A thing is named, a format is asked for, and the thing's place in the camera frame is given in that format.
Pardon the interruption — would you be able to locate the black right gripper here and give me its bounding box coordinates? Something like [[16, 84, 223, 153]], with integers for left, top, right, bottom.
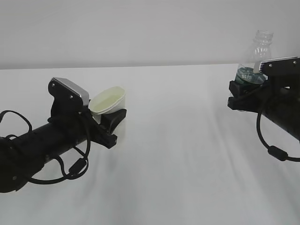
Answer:
[[227, 81, 288, 113]]

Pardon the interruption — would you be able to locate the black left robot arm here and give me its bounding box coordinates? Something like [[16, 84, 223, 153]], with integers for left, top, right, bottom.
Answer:
[[0, 109, 127, 193]]

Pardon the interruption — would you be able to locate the black right camera cable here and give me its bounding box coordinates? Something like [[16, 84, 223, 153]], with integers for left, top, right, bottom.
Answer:
[[256, 91, 300, 163]]

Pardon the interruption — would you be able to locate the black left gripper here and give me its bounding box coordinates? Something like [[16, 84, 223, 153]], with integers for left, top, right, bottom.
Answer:
[[75, 109, 127, 149]]

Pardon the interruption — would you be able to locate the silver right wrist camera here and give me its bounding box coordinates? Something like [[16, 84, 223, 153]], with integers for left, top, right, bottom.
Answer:
[[253, 56, 300, 76]]

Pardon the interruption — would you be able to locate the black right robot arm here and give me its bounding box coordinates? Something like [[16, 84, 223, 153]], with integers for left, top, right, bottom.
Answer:
[[227, 75, 300, 140]]

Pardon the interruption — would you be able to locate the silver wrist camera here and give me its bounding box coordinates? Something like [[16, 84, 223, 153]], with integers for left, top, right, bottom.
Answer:
[[253, 56, 300, 76], [48, 77, 90, 117]]

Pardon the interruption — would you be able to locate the white paper cup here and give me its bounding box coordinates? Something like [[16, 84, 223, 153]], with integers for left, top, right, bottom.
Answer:
[[88, 86, 126, 124]]

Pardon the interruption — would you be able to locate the clear green-label water bottle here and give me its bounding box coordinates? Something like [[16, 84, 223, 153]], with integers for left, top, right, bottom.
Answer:
[[234, 30, 278, 86]]

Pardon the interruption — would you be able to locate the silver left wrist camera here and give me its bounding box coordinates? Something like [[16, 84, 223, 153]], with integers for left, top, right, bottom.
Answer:
[[48, 77, 90, 117]]

